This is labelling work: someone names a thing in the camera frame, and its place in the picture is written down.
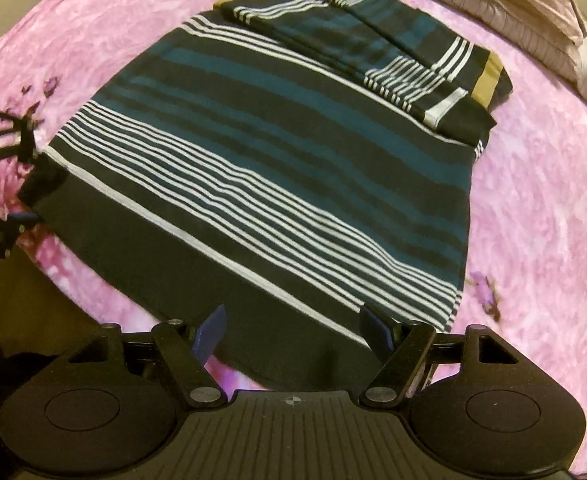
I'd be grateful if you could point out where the striped knit sweater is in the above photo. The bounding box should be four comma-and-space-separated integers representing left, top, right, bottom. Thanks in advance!
19, 0, 511, 390

